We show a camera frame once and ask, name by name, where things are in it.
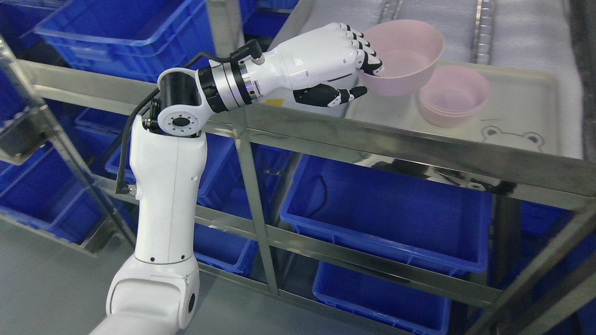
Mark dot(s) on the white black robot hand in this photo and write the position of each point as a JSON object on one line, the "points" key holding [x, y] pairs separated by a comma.
{"points": [[307, 63]]}

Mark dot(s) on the pink plastic bowl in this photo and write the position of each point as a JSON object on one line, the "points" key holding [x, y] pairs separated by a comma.
{"points": [[409, 50]]}

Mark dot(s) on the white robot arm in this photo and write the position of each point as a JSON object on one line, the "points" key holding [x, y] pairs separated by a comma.
{"points": [[155, 291]]}

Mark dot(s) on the blue bin lower shelf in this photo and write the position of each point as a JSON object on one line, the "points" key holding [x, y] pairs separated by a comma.
{"points": [[426, 224]]}

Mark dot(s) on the blue bin shelf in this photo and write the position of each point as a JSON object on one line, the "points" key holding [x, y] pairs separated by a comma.
{"points": [[426, 224], [404, 308]]}

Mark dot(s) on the steel shelf rack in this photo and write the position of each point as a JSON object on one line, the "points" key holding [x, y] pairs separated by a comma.
{"points": [[540, 278]]}

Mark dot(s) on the blue bin bottom shelf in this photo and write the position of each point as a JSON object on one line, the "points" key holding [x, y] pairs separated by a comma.
{"points": [[404, 308]]}

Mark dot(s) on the stacked pink bowls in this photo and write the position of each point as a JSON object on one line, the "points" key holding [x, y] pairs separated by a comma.
{"points": [[453, 96]]}

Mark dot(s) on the blue bin upper left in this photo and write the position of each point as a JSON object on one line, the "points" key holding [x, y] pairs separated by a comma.
{"points": [[134, 39]]}

